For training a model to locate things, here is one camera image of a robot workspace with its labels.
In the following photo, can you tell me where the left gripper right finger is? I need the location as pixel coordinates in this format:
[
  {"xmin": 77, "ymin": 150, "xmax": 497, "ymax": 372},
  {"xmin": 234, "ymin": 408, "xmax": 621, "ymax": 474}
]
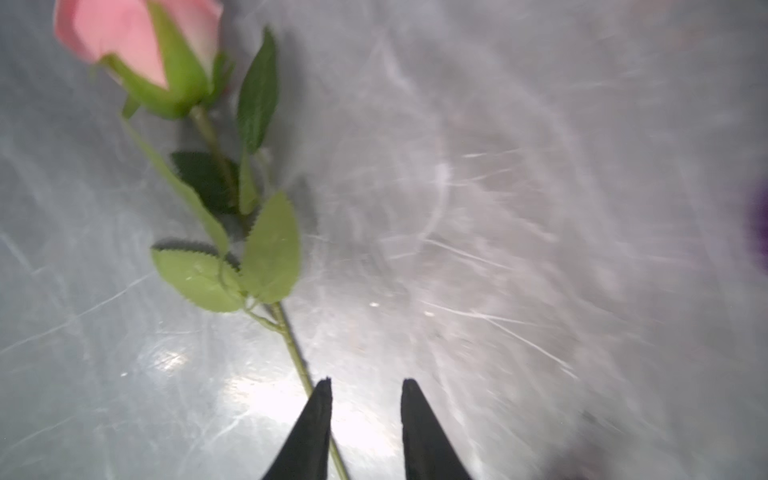
[{"xmin": 400, "ymin": 379, "xmax": 471, "ymax": 480}]

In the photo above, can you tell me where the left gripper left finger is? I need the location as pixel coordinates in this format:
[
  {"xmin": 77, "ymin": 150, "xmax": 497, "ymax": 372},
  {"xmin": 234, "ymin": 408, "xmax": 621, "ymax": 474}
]
[{"xmin": 262, "ymin": 378, "xmax": 333, "ymax": 480}]

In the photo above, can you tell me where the pink small rose stem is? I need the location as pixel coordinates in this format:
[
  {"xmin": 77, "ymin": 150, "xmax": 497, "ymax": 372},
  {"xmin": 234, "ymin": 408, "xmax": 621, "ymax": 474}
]
[{"xmin": 53, "ymin": 1, "xmax": 348, "ymax": 478}]

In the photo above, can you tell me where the purple glass vase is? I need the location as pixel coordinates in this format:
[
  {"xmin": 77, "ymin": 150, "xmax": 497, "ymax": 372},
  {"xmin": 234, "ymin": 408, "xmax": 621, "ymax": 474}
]
[{"xmin": 749, "ymin": 182, "xmax": 768, "ymax": 271}]

